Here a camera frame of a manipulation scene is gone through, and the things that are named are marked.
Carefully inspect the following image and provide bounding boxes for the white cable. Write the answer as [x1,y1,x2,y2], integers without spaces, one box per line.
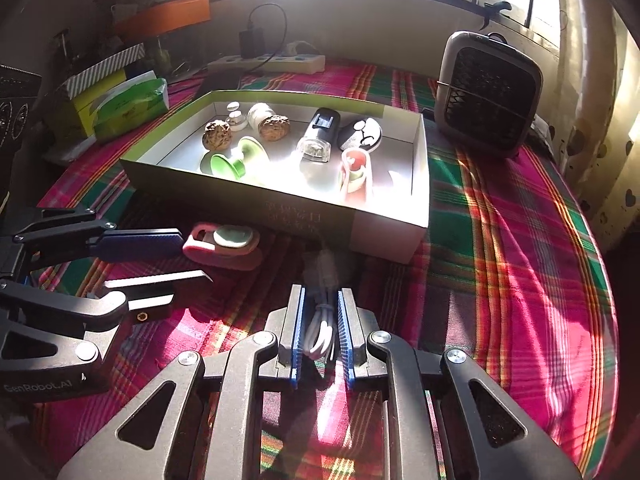
[302,247,337,361]

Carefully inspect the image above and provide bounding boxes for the yellow striped box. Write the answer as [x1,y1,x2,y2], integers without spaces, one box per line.
[55,42,146,101]

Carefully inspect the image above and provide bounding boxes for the yellow cardboard box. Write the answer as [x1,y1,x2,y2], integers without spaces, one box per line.
[57,70,128,138]

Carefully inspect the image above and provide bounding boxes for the black phone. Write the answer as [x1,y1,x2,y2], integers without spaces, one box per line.
[197,72,243,93]

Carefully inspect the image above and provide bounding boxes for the pink ear hook earphones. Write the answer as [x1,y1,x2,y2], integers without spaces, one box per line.
[339,147,375,196]

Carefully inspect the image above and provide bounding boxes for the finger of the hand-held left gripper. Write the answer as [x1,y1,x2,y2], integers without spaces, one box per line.
[0,269,213,363]
[12,207,185,263]

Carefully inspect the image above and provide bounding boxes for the small white knob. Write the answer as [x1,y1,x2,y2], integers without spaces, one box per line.
[225,101,247,131]

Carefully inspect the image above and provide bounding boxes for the green spool-shaped knob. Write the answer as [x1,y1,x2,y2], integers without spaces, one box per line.
[200,136,268,181]

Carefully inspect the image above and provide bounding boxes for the pink earphone case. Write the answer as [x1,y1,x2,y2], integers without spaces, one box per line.
[182,222,262,272]

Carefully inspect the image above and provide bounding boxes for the green and white cardboard box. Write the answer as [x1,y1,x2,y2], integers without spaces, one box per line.
[120,90,431,265]

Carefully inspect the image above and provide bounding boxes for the black charger with cable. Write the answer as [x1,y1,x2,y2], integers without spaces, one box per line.
[239,4,288,58]

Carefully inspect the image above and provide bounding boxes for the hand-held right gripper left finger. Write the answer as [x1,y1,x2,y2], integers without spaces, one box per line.
[57,284,307,480]

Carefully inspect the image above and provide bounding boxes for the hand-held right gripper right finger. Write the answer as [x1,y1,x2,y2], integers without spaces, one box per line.
[336,287,583,480]

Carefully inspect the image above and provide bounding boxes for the small desk fan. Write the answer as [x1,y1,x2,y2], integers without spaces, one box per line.
[432,31,543,158]

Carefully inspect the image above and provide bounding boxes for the dark deeply pitted walnut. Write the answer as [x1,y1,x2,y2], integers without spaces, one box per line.
[202,120,232,151]

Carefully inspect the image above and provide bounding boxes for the black and clear flashlight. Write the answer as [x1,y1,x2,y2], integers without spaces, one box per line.
[296,108,342,163]

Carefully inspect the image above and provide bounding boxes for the green tissue pack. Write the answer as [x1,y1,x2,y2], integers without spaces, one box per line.
[92,71,169,142]

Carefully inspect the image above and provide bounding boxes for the black round magnetic holder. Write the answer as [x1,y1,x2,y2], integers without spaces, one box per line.
[339,117,383,153]

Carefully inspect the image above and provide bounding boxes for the white power strip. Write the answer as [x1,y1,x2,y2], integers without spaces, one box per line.
[207,52,326,75]

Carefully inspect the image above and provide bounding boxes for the white paper sheet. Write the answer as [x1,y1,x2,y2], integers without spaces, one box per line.
[45,135,96,166]

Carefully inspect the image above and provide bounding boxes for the pink green plaid tablecloth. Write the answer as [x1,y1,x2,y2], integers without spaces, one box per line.
[30,57,621,480]

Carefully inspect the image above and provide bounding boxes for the cream heart-print curtain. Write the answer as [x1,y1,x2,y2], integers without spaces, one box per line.
[555,0,640,256]

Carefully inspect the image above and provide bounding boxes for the black window hook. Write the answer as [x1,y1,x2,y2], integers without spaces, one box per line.
[482,1,513,31]

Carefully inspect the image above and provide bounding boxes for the orange tray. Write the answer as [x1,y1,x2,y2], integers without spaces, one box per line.
[114,0,211,38]

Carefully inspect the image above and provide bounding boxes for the brown wrinkled walnut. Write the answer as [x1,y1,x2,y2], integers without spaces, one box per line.
[259,114,291,142]

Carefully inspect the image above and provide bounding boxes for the white ribbed jar cap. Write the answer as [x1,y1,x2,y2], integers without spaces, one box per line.
[247,102,281,133]

